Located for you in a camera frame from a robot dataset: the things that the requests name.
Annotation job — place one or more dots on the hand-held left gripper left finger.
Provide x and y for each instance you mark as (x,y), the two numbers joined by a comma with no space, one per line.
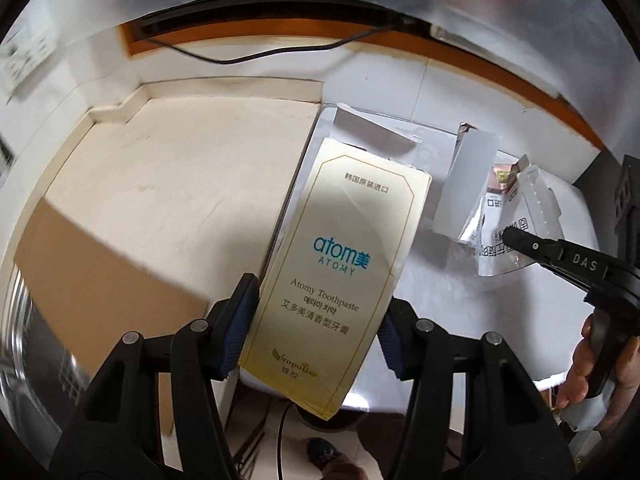
(245,310)

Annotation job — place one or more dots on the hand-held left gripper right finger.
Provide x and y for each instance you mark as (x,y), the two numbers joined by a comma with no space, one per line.
(390,340)

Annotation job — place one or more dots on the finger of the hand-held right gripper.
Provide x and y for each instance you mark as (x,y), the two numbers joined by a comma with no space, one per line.
(527,245)

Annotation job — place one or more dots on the yellow toothpaste box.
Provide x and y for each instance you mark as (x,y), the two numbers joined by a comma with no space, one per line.
(340,280)

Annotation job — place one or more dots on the dark round trash bin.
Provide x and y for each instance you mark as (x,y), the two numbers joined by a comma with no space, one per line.
(365,417)

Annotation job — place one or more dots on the white printed carton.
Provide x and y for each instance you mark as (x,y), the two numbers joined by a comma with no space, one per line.
(467,185)

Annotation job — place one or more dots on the person's right hand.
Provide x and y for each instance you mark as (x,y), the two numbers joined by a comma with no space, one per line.
(575,375)

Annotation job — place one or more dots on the person's left shoe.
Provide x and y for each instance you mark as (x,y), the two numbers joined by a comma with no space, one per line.
(322,452)

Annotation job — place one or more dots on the person's left leg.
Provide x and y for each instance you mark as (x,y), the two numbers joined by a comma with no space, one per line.
(350,471)

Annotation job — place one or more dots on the brown cardboard sheet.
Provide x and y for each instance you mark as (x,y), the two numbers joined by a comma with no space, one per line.
(100,270)

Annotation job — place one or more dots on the flattened white carton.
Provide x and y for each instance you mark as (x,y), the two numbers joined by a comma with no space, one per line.
(370,130)

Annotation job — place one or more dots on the stainless steel sink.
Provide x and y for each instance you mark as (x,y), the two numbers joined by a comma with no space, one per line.
(30,360)

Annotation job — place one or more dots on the white power strip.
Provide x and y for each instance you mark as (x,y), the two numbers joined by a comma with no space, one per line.
(25,57)

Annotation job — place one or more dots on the wooden window frame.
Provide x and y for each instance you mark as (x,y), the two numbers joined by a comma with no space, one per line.
(500,67)

